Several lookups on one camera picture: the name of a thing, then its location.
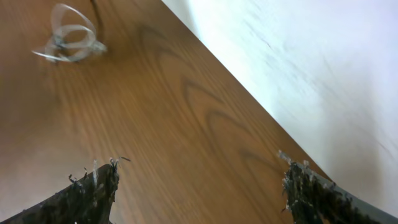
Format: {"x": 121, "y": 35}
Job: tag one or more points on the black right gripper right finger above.
{"x": 312, "y": 198}

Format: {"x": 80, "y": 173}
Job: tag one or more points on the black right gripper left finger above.
{"x": 85, "y": 201}

